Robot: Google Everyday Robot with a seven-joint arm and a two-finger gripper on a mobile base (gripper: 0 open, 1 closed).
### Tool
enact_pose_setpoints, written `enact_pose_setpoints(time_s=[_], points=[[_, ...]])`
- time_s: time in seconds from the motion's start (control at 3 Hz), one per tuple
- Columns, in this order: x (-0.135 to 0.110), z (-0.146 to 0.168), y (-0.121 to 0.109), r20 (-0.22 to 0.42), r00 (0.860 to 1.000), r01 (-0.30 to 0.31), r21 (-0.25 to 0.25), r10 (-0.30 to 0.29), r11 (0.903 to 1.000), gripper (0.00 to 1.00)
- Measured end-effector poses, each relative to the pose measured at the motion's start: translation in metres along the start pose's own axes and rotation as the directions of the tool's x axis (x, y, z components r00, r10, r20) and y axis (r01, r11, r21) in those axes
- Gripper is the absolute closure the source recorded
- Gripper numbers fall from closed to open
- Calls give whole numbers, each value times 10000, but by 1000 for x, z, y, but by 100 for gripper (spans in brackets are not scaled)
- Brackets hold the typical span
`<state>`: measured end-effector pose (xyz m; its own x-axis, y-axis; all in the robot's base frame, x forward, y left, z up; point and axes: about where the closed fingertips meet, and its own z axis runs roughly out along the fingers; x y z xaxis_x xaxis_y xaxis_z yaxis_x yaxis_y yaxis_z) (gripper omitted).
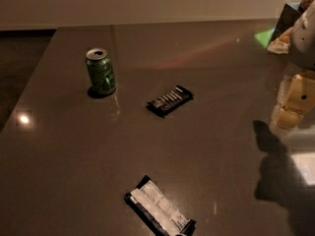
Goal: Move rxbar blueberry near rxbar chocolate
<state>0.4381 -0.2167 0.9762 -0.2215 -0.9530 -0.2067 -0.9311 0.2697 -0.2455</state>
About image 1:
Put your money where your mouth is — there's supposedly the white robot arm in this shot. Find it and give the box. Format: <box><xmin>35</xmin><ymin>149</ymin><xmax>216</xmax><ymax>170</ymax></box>
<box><xmin>272</xmin><ymin>2</ymin><xmax>315</xmax><ymax>130</ymax></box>

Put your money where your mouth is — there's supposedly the black chocolate rxbar wrapper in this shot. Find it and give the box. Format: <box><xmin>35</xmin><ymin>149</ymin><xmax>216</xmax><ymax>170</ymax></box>
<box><xmin>147</xmin><ymin>86</ymin><xmax>194</xmax><ymax>118</ymax></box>

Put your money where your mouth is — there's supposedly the crumpled snack bag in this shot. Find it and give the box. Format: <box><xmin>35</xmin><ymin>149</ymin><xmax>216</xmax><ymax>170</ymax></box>
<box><xmin>267</xmin><ymin>28</ymin><xmax>293</xmax><ymax>54</ymax></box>

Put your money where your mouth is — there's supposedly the dark box on counter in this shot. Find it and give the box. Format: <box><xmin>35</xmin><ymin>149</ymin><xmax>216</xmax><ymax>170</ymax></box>
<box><xmin>270</xmin><ymin>3</ymin><xmax>302</xmax><ymax>41</ymax></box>

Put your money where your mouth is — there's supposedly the green soda can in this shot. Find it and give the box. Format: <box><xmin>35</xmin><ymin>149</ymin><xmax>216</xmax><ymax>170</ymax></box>
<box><xmin>86</xmin><ymin>48</ymin><xmax>116</xmax><ymax>95</ymax></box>

